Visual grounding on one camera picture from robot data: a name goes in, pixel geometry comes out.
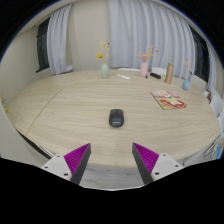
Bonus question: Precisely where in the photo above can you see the narrow white curtain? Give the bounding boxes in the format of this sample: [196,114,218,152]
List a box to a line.
[206,43,218,91]
[46,3,74,76]

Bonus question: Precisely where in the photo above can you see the white chair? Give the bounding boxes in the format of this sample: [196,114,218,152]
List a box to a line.
[216,108,224,134]
[117,67,141,72]
[151,66,168,76]
[209,94,224,118]

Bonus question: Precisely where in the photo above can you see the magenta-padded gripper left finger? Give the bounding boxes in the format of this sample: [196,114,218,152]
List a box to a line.
[41,143,92,186]

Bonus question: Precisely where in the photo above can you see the black rectangular box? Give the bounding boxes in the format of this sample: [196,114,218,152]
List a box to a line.
[149,72,162,80]

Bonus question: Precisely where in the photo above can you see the black computer mouse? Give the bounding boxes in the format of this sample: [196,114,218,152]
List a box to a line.
[108,108,125,128]

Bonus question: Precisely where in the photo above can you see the wide white curtain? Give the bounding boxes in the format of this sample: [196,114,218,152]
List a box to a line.
[108,0,196,80]

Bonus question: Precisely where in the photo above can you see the pale green vase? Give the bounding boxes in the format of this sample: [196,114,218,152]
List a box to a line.
[100,63,110,80]

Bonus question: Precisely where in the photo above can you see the yellow dried flowers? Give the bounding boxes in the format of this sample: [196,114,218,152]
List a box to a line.
[95,41,111,65]

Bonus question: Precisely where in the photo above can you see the pink vase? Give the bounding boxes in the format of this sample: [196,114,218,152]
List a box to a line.
[139,61,149,78]

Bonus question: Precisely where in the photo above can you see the orange dried flowers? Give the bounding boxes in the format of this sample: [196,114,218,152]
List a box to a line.
[139,45,159,64]

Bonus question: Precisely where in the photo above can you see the dark window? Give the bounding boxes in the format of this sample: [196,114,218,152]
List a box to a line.
[189,24,211,83]
[35,18,51,73]

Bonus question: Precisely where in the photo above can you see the blue vase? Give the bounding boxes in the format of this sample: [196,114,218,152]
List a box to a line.
[182,78,191,92]

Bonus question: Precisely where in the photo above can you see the beige dried flowers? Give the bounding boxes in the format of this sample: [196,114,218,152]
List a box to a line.
[182,58,194,81]

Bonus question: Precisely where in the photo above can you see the brown insulated bottle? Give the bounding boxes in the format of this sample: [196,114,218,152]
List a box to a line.
[164,62,175,85]

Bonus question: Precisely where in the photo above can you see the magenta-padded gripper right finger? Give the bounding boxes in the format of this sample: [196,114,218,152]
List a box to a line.
[132,142,184,185]

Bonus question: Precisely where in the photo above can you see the white remote control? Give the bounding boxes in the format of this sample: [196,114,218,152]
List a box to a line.
[116,73,132,81]

